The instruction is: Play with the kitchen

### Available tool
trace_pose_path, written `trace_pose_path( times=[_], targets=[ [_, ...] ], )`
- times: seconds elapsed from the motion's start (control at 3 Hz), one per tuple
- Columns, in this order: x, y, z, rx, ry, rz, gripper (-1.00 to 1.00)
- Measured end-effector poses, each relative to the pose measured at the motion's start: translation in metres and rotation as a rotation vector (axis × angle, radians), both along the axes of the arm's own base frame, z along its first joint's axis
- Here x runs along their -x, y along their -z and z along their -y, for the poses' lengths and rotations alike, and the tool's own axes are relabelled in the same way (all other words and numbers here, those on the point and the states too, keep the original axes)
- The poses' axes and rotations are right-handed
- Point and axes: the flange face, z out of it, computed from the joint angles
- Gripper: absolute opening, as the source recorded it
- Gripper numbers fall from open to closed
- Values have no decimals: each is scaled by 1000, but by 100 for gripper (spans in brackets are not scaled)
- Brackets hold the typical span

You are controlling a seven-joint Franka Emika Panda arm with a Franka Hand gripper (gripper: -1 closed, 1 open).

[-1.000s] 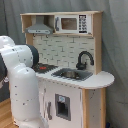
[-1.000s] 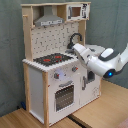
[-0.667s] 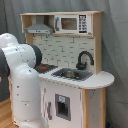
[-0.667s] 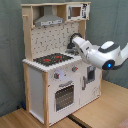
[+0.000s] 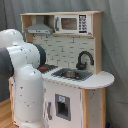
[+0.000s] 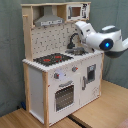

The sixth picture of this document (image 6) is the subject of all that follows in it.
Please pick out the grey toy sink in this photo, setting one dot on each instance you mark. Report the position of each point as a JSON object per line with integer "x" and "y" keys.
{"x": 80, "y": 51}

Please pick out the wooden toy kitchen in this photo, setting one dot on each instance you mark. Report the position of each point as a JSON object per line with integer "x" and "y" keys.
{"x": 40, "y": 84}

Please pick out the black toy stovetop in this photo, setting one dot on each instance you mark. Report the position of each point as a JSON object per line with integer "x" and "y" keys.
{"x": 52, "y": 59}

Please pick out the grey ice dispenser panel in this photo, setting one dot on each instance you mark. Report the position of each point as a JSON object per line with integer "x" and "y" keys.
{"x": 91, "y": 73}

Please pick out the black toy faucet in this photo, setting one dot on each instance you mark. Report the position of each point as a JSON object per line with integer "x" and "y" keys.
{"x": 71, "y": 45}

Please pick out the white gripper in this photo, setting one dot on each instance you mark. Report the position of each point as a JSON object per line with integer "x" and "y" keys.
{"x": 86, "y": 33}

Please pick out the toy microwave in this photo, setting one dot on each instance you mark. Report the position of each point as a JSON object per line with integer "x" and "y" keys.
{"x": 78, "y": 11}

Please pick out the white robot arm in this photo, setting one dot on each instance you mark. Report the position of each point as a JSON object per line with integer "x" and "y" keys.
{"x": 108, "y": 39}

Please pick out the grey cabinet door handle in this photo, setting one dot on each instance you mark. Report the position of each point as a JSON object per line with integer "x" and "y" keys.
{"x": 84, "y": 83}

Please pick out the red grey stove knob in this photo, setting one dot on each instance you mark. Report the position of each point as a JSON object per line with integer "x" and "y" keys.
{"x": 56, "y": 75}

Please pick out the toy oven door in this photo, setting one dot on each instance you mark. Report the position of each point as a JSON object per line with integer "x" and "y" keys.
{"x": 64, "y": 97}

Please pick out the grey range hood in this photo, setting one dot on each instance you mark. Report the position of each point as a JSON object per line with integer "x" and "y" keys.
{"x": 48, "y": 18}

